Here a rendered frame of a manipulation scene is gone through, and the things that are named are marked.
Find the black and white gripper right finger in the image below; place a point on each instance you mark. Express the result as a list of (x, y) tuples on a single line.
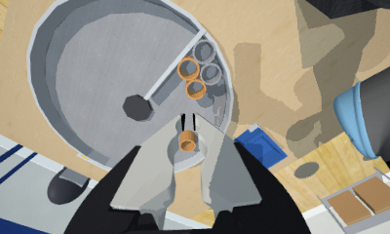
[(233, 179)]

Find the bronze bushing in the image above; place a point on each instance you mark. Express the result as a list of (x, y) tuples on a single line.
[(188, 77), (198, 94), (187, 138)]

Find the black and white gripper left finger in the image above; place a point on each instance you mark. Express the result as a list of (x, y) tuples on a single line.
[(143, 182)]

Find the blue crate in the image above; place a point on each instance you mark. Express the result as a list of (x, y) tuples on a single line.
[(262, 147)]

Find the grey metal sleeve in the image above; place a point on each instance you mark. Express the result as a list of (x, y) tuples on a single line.
[(215, 78), (210, 57)]

